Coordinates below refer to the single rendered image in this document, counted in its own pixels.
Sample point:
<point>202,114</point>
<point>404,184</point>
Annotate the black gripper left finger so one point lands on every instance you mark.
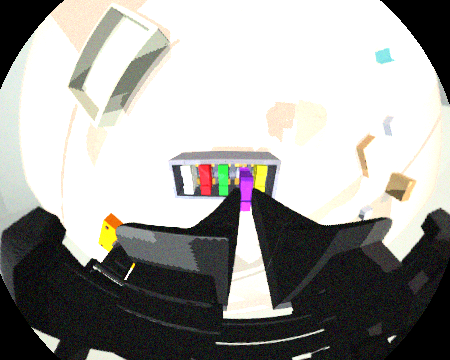
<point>208,248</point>

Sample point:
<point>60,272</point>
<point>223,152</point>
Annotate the yellow fuse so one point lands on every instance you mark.
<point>259,172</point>

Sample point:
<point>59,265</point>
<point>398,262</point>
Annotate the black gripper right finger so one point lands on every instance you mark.
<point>295,248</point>

